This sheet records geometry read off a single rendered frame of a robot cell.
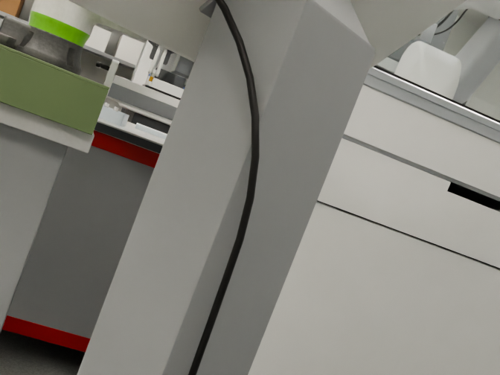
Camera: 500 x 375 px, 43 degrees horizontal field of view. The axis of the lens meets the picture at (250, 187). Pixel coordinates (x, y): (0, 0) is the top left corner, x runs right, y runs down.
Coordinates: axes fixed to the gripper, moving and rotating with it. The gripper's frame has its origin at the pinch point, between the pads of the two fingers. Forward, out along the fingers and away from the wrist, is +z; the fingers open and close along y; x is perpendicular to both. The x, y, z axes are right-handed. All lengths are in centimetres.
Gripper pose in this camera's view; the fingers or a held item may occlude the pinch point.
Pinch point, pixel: (157, 62)
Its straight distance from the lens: 171.8
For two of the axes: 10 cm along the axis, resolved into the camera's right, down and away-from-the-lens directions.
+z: -3.6, 9.3, 0.7
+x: 2.1, 1.6, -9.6
